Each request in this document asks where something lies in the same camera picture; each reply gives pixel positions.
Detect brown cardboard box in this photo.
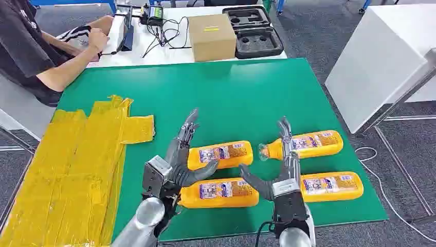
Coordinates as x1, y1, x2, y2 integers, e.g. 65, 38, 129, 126
188, 13, 238, 63

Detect white cabinet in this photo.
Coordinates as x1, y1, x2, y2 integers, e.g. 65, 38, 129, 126
324, 3, 436, 134

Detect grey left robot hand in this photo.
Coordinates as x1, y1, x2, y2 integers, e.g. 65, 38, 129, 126
164, 109, 219, 188

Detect yellow plastic sheet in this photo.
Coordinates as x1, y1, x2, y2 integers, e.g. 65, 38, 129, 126
0, 95, 156, 247

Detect black charger with screen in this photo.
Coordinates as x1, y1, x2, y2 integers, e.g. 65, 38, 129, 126
140, 3, 165, 26

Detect white device on black stand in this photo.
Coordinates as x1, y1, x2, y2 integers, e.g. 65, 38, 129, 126
110, 5, 134, 54

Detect black foam case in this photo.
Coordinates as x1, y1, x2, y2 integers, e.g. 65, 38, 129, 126
222, 5, 284, 60

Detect green table mat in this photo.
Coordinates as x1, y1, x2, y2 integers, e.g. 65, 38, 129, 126
56, 58, 390, 243

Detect black cables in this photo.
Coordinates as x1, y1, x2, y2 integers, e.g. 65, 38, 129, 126
141, 16, 192, 59

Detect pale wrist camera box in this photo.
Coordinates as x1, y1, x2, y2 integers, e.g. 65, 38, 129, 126
142, 155, 173, 199
272, 179, 301, 198

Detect white table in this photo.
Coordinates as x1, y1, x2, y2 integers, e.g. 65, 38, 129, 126
86, 3, 288, 69

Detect blue table frame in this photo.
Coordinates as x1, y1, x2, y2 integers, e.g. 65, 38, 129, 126
29, 0, 118, 13

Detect white floor cable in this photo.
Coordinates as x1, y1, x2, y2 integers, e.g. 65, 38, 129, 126
354, 146, 436, 243

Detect person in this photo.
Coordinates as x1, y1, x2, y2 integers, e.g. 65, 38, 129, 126
0, 0, 115, 108

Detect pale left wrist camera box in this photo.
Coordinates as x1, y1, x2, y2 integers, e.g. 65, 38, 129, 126
142, 155, 173, 199

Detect person's hand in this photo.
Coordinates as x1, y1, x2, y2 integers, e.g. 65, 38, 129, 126
87, 28, 111, 54

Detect silver metal frame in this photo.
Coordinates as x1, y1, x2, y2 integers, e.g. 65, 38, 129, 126
361, 47, 436, 224

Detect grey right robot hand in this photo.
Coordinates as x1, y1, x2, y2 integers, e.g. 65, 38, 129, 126
239, 116, 301, 201

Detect orange drink bottle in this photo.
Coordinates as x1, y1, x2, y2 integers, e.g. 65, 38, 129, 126
177, 177, 260, 209
187, 140, 254, 171
258, 130, 344, 162
299, 171, 364, 203

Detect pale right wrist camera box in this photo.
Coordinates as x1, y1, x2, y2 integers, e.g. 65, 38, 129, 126
272, 179, 301, 198

